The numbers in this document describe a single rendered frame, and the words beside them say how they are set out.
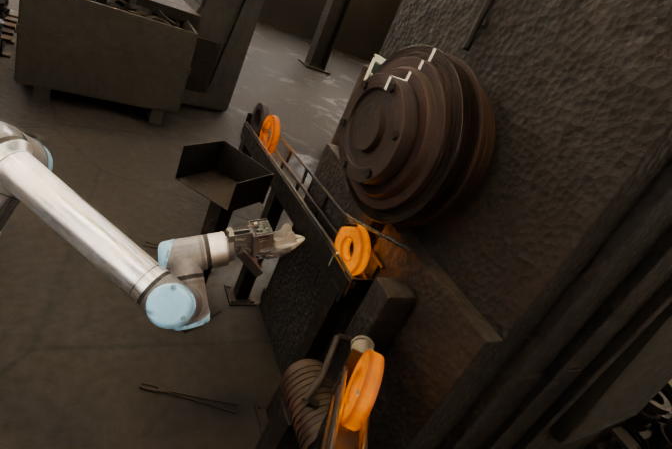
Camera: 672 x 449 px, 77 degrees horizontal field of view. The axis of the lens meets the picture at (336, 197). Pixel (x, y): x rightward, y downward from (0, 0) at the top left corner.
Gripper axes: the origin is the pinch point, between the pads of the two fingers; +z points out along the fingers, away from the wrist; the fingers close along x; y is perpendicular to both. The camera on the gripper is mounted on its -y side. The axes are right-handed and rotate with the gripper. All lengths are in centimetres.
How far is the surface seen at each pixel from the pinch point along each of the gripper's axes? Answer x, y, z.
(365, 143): -2.7, 30.4, 14.8
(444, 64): -5, 51, 31
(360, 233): -2.6, 0.9, 17.6
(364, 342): -31.4, -8.1, 6.5
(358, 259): -7.3, -4.6, 15.6
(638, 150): -46, 47, 46
